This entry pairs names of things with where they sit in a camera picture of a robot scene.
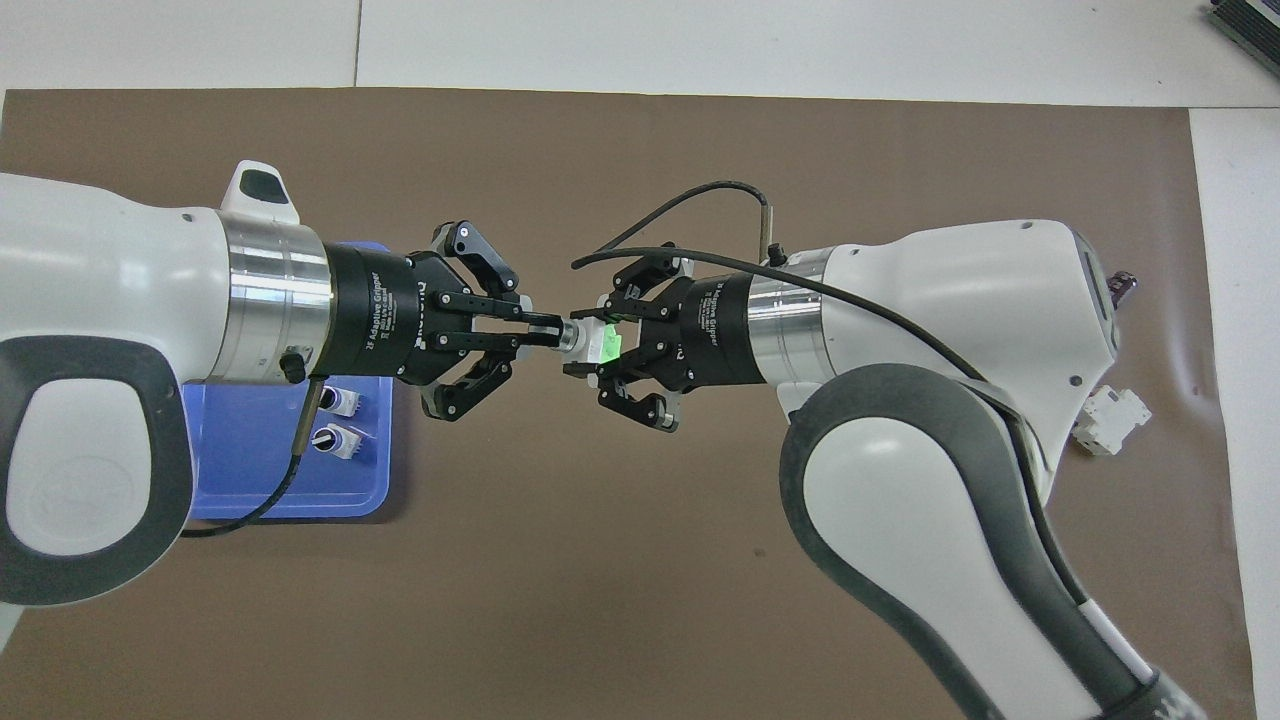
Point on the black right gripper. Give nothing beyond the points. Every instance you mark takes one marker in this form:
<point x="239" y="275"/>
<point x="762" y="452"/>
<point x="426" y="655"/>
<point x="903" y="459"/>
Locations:
<point x="715" y="330"/>

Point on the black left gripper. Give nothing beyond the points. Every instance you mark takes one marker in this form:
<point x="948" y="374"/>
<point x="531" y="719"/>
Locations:
<point x="385" y="315"/>

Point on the knob switch with green block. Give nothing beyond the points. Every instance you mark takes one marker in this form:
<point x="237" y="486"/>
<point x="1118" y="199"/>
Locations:
<point x="595" y="342"/>

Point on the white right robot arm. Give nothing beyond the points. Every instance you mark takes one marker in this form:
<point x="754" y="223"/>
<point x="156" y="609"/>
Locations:
<point x="950" y="300"/>

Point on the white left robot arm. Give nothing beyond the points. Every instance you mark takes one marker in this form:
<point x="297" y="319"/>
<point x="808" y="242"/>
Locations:
<point x="100" y="260"/>

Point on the brown table mat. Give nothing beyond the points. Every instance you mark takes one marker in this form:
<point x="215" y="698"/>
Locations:
<point x="600" y="600"/>

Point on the blue plastic tray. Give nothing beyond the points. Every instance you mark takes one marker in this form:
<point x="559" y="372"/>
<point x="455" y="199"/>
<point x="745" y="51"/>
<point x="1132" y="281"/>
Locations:
<point x="250" y="480"/>

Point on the white circuit breaker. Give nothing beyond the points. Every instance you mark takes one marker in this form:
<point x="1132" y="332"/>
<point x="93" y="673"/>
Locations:
<point x="1112" y="420"/>

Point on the small black terminal block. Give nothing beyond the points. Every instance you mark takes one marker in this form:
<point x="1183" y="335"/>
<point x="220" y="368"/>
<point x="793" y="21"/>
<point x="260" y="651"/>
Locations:
<point x="1124" y="288"/>

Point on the grey finned device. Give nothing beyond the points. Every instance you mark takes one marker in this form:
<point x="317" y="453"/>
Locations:
<point x="1250" y="25"/>

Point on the knob switch with green base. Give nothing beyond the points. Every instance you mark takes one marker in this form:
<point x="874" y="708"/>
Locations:
<point x="342" y="402"/>

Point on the knob switch with red base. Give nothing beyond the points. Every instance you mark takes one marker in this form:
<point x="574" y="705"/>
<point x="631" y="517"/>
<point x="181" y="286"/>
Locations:
<point x="338" y="441"/>

